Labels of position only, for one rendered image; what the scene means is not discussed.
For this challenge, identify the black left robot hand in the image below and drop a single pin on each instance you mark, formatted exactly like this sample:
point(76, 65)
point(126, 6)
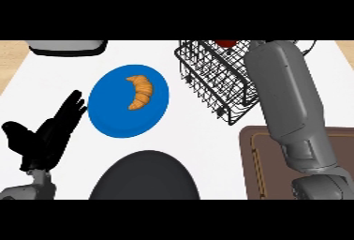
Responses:
point(48, 136)

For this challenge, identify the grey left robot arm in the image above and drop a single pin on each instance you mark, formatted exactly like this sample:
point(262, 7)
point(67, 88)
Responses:
point(33, 189)

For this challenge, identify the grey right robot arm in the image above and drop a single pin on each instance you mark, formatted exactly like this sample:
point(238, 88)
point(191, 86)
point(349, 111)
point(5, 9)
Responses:
point(291, 103)

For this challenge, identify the brown tray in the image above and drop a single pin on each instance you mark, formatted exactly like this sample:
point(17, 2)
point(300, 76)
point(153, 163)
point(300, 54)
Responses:
point(268, 162)

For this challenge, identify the red can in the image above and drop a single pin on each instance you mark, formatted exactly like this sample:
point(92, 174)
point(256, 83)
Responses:
point(226, 42)

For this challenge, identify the blue oval plate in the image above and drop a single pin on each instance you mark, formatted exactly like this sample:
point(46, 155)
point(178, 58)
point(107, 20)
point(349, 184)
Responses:
point(111, 112)

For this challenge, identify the golden croissant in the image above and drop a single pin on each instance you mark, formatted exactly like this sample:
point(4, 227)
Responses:
point(142, 90)

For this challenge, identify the dark grey oval plate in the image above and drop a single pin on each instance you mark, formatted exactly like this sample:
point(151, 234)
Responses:
point(145, 178)

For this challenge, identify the grey and black appliance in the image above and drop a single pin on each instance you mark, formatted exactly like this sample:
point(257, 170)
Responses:
point(64, 47)

